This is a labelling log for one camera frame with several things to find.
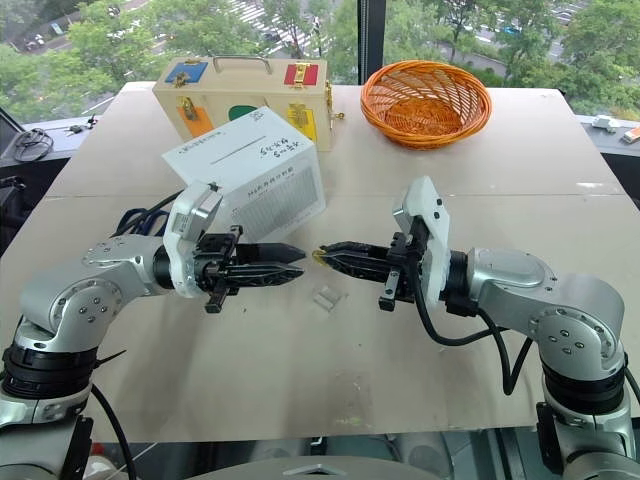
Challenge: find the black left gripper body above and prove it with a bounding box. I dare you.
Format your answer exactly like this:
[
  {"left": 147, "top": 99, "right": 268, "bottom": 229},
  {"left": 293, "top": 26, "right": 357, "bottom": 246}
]
[{"left": 189, "top": 225, "right": 245, "bottom": 315}]

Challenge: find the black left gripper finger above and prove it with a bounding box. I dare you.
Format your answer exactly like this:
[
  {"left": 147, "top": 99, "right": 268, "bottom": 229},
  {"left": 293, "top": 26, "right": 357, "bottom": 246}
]
[
  {"left": 224, "top": 264, "right": 306, "bottom": 292},
  {"left": 234, "top": 242, "right": 308, "bottom": 265}
]

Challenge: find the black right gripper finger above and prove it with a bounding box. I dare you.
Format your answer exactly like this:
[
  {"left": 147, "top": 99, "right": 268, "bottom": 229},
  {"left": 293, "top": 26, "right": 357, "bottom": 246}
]
[
  {"left": 322, "top": 252, "right": 392, "bottom": 287},
  {"left": 319, "top": 240, "right": 397, "bottom": 259}
]

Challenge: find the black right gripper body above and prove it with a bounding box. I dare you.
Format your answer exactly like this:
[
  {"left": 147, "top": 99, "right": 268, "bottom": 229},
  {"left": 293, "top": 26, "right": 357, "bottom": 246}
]
[{"left": 378, "top": 219, "right": 432, "bottom": 312}]

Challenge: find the white box with slot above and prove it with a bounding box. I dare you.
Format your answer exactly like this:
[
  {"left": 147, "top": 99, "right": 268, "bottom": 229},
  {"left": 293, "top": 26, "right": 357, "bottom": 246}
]
[{"left": 161, "top": 105, "right": 327, "bottom": 242}]

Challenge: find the clear plastic coin stand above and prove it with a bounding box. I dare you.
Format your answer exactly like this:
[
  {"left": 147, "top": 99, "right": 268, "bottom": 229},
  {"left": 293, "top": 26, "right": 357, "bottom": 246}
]
[{"left": 313, "top": 284, "right": 347, "bottom": 312}]

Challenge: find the orange wicker basket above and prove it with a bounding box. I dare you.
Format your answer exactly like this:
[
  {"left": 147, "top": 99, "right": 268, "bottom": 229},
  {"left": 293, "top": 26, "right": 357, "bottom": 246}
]
[{"left": 359, "top": 60, "right": 494, "bottom": 151}]

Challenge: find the small bunch of keys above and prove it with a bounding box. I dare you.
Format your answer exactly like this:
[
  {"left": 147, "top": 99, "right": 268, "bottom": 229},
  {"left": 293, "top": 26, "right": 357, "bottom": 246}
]
[{"left": 63, "top": 115, "right": 99, "bottom": 137}]

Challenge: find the black bulky object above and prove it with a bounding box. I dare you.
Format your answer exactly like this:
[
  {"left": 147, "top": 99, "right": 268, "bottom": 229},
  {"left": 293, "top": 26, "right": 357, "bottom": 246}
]
[{"left": 0, "top": 175, "right": 27, "bottom": 239}]

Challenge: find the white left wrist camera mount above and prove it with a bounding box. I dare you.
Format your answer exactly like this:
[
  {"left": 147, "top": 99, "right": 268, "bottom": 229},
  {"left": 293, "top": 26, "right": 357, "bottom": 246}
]
[{"left": 162, "top": 180, "right": 224, "bottom": 300}]

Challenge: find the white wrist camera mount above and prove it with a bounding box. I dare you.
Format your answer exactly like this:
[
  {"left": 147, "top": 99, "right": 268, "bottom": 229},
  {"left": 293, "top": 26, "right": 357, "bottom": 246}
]
[
  {"left": 391, "top": 175, "right": 452, "bottom": 309},
  {"left": 162, "top": 180, "right": 224, "bottom": 300}
]

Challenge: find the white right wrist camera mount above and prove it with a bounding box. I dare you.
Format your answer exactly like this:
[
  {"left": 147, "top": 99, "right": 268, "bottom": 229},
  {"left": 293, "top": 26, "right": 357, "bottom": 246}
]
[{"left": 391, "top": 175, "right": 452, "bottom": 309}]

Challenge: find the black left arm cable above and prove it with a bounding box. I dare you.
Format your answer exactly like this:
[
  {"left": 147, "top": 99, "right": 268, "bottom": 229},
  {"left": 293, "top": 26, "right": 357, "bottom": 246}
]
[{"left": 88, "top": 188, "right": 187, "bottom": 480}]

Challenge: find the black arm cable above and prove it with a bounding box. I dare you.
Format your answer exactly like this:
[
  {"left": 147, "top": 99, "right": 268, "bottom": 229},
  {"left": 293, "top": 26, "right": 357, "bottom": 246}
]
[
  {"left": 88, "top": 188, "right": 187, "bottom": 480},
  {"left": 414, "top": 287, "right": 640, "bottom": 401}
]

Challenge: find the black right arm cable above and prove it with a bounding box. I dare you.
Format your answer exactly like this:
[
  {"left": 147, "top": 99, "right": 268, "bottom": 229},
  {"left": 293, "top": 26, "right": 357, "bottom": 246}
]
[{"left": 414, "top": 287, "right": 640, "bottom": 401}]

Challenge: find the wooden lock box with handle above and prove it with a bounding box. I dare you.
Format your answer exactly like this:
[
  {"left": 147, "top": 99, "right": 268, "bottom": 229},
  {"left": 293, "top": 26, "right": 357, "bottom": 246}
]
[{"left": 152, "top": 55, "right": 346, "bottom": 153}]

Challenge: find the dark window frame post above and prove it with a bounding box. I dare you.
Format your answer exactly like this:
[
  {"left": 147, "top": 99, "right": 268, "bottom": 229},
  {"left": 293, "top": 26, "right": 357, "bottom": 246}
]
[{"left": 356, "top": 0, "right": 386, "bottom": 86}]

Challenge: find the black coiled cable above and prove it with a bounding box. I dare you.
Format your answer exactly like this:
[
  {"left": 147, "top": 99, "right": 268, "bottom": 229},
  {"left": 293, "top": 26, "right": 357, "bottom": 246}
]
[{"left": 12, "top": 127, "right": 55, "bottom": 163}]

